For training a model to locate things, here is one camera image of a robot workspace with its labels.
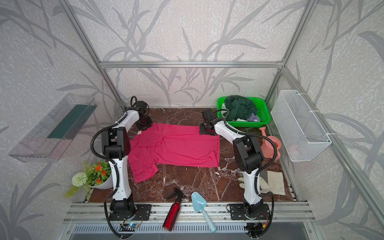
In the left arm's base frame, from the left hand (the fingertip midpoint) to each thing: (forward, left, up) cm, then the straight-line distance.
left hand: (152, 121), depth 105 cm
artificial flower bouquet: (-42, +15, +12) cm, 46 cm away
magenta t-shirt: (-16, -15, -7) cm, 23 cm away
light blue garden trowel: (-50, -35, -3) cm, 61 cm away
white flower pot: (-44, +12, +2) cm, 45 cm away
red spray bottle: (-59, -21, 0) cm, 63 cm away
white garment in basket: (+17, -53, -3) cm, 56 cm away
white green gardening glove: (-42, -77, -4) cm, 88 cm away
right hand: (-6, -37, +3) cm, 37 cm away
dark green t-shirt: (+7, -62, +8) cm, 63 cm away
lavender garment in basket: (+4, -73, 0) cm, 73 cm away
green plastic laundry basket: (+8, -81, +2) cm, 81 cm away
